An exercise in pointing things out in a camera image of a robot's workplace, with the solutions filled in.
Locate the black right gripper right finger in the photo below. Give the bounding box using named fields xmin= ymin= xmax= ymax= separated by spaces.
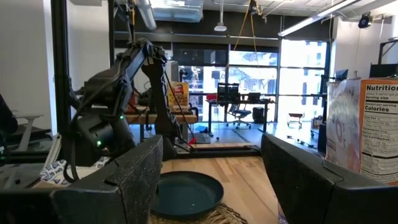
xmin=260 ymin=133 xmax=398 ymax=224

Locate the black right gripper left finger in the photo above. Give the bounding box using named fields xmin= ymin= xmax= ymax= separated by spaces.
xmin=0 ymin=134 xmax=165 ymax=224

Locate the blue patterned paper bowl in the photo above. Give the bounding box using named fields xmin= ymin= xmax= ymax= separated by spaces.
xmin=39 ymin=157 xmax=109 ymax=187

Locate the dark green plate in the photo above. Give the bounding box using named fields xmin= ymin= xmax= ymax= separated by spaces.
xmin=150 ymin=170 xmax=224 ymax=220

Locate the round woven straw placemat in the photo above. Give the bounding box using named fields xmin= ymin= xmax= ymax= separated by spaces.
xmin=148 ymin=203 xmax=249 ymax=224

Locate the wooden workbench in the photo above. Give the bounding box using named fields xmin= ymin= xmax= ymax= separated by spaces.
xmin=124 ymin=107 xmax=199 ymax=141

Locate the yellow red cereal box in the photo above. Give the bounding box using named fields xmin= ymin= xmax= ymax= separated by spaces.
xmin=167 ymin=81 xmax=190 ymax=113

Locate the grey office chair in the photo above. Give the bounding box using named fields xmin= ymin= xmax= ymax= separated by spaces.
xmin=226 ymin=104 xmax=253 ymax=130

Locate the black office desk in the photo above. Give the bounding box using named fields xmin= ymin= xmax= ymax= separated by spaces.
xmin=206 ymin=92 xmax=277 ymax=135

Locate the white pendant lamp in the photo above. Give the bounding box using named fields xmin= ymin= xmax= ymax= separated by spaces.
xmin=213 ymin=0 xmax=228 ymax=32

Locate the long ceiling light fixture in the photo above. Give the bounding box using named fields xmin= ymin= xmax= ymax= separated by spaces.
xmin=277 ymin=0 xmax=359 ymax=38

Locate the black ceiling spotlight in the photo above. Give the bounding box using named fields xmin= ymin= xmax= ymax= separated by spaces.
xmin=357 ymin=11 xmax=374 ymax=30

